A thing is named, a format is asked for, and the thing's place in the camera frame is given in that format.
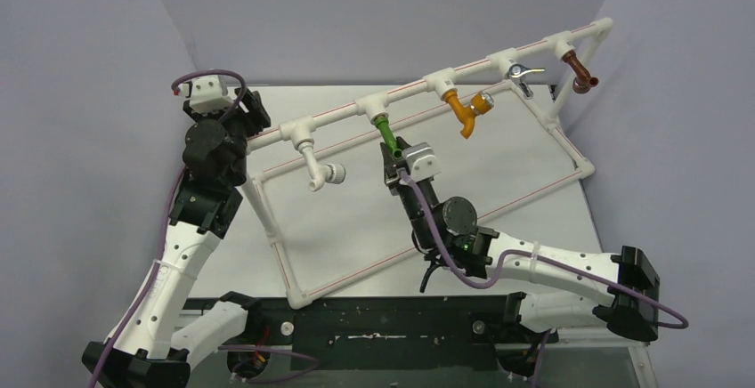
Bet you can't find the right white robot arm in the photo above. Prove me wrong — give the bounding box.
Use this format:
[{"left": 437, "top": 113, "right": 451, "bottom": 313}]
[{"left": 379, "top": 137, "right": 662, "bottom": 343}]

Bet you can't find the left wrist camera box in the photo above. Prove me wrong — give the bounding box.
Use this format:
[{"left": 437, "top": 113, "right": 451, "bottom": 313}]
[{"left": 174, "top": 75, "right": 234, "bottom": 117}]

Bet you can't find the brown plastic faucet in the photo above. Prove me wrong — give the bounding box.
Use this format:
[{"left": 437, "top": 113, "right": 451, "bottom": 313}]
[{"left": 561, "top": 50, "right": 599, "bottom": 94}]

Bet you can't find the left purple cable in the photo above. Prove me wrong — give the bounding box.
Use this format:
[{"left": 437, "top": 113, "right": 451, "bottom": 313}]
[{"left": 86, "top": 69, "right": 248, "bottom": 388}]

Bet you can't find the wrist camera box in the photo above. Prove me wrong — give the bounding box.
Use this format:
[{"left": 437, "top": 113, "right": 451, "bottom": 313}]
[
  {"left": 174, "top": 75, "right": 234, "bottom": 117},
  {"left": 402, "top": 142, "right": 442, "bottom": 182}
]

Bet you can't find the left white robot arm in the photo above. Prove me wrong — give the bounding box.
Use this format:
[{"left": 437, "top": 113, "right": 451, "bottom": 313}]
[{"left": 82, "top": 87, "right": 271, "bottom": 387}]

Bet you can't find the green plastic faucet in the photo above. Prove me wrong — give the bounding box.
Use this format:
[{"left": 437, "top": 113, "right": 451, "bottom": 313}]
[{"left": 373, "top": 115, "right": 402, "bottom": 161}]

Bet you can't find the orange plastic faucet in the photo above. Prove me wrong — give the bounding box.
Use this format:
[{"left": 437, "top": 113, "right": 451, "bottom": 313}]
[{"left": 441, "top": 89, "right": 494, "bottom": 139}]

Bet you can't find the white PVC pipe frame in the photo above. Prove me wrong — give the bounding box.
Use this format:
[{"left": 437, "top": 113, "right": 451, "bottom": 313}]
[{"left": 242, "top": 17, "right": 613, "bottom": 310}]

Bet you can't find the white plastic faucet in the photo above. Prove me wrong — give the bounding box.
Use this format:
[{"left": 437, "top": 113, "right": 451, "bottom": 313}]
[{"left": 296, "top": 140, "right": 346, "bottom": 192}]

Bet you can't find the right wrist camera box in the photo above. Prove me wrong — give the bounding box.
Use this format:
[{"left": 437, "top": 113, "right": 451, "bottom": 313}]
[{"left": 402, "top": 142, "right": 442, "bottom": 182}]

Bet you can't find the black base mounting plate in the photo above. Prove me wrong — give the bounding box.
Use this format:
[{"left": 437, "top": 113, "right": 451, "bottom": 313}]
[{"left": 229, "top": 293, "right": 559, "bottom": 373}]

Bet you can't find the chrome metal faucet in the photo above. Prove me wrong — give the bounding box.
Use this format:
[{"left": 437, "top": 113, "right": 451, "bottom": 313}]
[{"left": 505, "top": 63, "right": 547, "bottom": 100}]

